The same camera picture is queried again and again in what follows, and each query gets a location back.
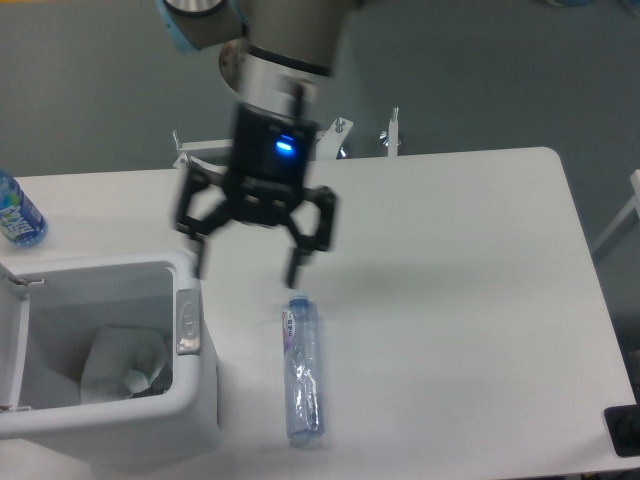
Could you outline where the white frame at right edge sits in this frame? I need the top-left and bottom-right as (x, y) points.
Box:
(591, 169), (639, 265)

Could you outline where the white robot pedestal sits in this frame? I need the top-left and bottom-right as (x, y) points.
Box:
(218, 38), (248, 101)

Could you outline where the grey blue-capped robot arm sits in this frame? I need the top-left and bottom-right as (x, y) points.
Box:
(156, 1), (356, 287)

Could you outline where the black clamp at table edge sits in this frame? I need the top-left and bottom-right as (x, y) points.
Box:
(604, 404), (640, 458)

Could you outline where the white plastic wrapper bag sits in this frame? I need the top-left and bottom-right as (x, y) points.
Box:
(80, 326), (171, 404)

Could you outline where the white pedestal foot bracket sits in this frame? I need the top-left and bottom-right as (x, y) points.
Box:
(172, 106), (402, 169)

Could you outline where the crushed clear plastic bottle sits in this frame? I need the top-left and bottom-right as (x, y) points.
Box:
(281, 291), (325, 448)

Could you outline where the blue labelled water bottle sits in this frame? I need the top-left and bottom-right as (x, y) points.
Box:
(1, 171), (48, 248)

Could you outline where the white trash can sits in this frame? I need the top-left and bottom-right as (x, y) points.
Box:
(1, 250), (221, 469)

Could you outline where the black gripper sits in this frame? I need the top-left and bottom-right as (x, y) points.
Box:
(173, 104), (336, 288)

